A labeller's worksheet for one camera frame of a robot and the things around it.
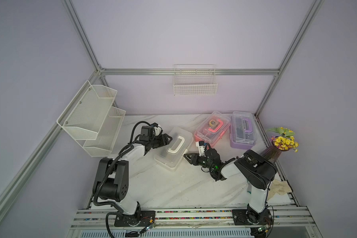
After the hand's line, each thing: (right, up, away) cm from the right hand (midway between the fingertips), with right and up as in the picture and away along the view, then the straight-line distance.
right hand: (186, 157), depth 91 cm
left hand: (-11, +10, +1) cm, 14 cm away
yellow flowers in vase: (+50, +11, -16) cm, 54 cm away
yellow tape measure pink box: (+19, +22, +13) cm, 32 cm away
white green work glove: (+53, -15, -9) cm, 56 cm away
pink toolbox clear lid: (+17, +18, +7) cm, 25 cm away
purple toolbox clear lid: (+40, +19, +10) cm, 46 cm away
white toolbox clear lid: (-8, +4, -6) cm, 11 cm away
